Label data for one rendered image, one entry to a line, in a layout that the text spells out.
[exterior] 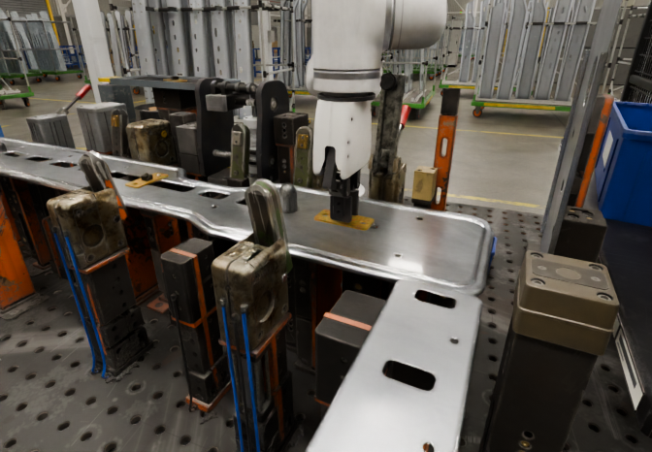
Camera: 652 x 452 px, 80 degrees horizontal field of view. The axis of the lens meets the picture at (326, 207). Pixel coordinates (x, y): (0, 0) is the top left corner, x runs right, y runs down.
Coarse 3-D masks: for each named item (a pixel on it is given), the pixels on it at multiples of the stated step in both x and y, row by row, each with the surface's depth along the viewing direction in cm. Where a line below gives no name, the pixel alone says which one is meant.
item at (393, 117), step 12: (384, 84) 64; (396, 84) 64; (384, 96) 67; (396, 96) 66; (384, 108) 69; (396, 108) 67; (384, 120) 69; (396, 120) 67; (384, 132) 70; (396, 132) 68; (384, 144) 70; (396, 144) 69
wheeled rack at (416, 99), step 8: (384, 56) 734; (392, 56) 798; (384, 64) 736; (424, 64) 616; (424, 80) 624; (424, 88) 629; (376, 96) 720; (408, 96) 716; (416, 96) 711; (424, 96) 716; (432, 96) 744; (376, 104) 662; (408, 104) 644; (416, 104) 640; (424, 104) 637; (416, 112) 650
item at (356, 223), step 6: (324, 210) 59; (318, 216) 57; (324, 216) 57; (354, 216) 57; (360, 216) 57; (330, 222) 56; (336, 222) 55; (342, 222) 55; (354, 222) 55; (360, 222) 56; (366, 222) 56; (372, 222) 55; (354, 228) 54; (360, 228) 54; (366, 228) 54
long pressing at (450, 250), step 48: (144, 192) 74; (192, 192) 74; (240, 192) 74; (240, 240) 58; (288, 240) 57; (336, 240) 57; (384, 240) 57; (432, 240) 57; (480, 240) 57; (480, 288) 47
